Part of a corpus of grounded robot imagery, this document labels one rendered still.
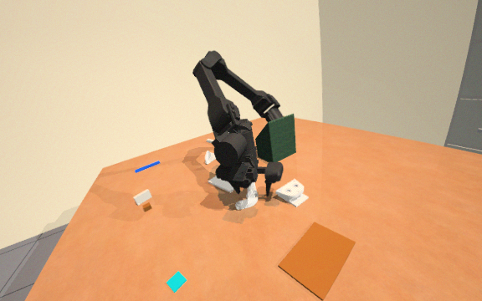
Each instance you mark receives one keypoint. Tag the orange flat plate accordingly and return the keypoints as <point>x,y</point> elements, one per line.
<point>317,259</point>

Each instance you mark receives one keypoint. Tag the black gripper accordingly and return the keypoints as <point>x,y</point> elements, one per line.
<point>272,172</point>

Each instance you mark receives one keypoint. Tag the cyan flat rectangular block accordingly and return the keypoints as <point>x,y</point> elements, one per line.
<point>176,281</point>

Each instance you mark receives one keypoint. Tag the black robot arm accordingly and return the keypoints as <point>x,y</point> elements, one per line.
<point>233,136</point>

